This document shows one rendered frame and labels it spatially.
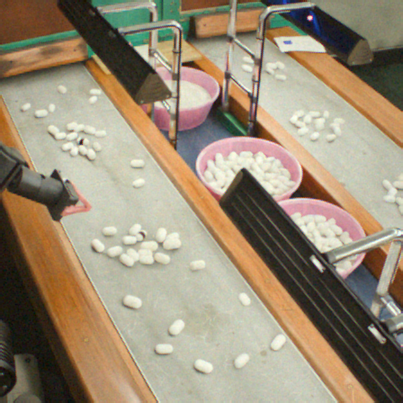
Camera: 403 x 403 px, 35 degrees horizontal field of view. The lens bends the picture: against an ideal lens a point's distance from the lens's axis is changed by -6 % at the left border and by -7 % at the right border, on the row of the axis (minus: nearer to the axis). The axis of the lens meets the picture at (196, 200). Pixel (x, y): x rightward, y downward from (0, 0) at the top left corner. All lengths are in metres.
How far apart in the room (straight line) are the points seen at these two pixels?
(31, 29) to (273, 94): 0.79
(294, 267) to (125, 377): 0.41
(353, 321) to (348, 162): 0.97
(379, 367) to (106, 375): 0.55
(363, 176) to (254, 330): 0.63
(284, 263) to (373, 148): 0.96
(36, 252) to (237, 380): 0.52
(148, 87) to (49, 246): 0.40
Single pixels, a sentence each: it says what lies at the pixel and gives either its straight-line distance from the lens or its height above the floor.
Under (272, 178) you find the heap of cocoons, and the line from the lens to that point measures 1.73.
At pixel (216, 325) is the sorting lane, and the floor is 0.74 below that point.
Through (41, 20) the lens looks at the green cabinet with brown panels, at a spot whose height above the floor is 0.93.
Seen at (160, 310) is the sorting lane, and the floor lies 0.74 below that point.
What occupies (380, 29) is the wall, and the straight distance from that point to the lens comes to 4.05.
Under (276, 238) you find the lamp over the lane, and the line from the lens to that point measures 1.03.
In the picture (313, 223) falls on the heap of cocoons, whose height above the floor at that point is 0.74.
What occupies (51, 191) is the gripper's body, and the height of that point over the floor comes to 0.95.
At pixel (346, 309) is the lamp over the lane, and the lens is 0.93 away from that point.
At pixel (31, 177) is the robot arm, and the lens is 1.31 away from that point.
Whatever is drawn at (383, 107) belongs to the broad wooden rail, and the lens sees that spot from 2.10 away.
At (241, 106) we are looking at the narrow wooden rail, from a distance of 1.97.
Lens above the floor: 1.77
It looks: 39 degrees down
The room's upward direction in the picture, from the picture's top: 4 degrees clockwise
